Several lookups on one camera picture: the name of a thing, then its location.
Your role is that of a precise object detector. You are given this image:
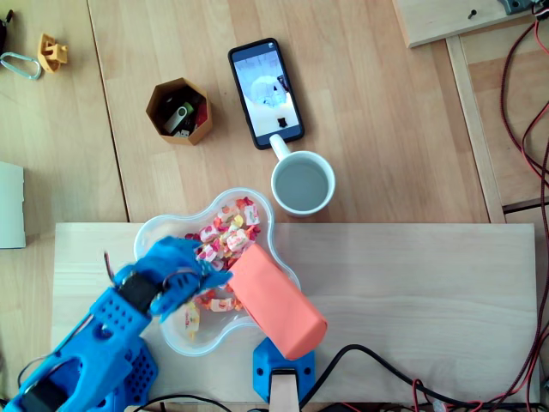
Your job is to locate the clear Haribo candy tub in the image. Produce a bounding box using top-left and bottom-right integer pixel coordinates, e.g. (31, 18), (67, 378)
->
(133, 186), (302, 357)

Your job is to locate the white yellow wrapped candy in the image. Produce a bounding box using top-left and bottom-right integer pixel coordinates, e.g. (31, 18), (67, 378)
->
(183, 302), (202, 342)

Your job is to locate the orange rectangular ramp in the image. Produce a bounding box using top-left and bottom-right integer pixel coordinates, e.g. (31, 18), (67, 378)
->
(228, 243), (329, 362)

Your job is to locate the ochre hexagonal printed container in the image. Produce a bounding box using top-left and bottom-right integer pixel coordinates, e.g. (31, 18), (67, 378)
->
(145, 76), (214, 147)

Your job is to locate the white ceramic mug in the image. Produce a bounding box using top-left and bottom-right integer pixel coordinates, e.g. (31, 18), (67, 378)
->
(268, 133), (337, 219)

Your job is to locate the black smartphone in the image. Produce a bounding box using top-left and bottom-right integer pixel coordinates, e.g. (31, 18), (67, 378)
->
(226, 37), (306, 151)

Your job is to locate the orange printed boat model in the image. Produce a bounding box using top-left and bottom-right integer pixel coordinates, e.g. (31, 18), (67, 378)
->
(37, 33), (69, 74)

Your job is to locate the silver carabiner clip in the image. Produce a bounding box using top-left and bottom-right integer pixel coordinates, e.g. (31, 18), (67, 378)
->
(0, 51), (44, 82)

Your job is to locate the small wooden board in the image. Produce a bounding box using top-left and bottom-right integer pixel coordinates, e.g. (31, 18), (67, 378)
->
(392, 0), (540, 50)

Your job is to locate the blue printed post base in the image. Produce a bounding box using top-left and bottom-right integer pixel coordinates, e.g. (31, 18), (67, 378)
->
(251, 336), (317, 405)

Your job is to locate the thick black cable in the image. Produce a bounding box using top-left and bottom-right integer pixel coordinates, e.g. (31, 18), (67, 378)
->
(299, 344), (540, 409)

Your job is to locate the red black braided cable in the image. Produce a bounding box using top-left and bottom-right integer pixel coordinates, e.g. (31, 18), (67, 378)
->
(500, 16), (549, 404)

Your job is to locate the grey metal bracket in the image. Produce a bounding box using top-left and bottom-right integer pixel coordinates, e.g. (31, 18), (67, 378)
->
(497, 0), (535, 16)

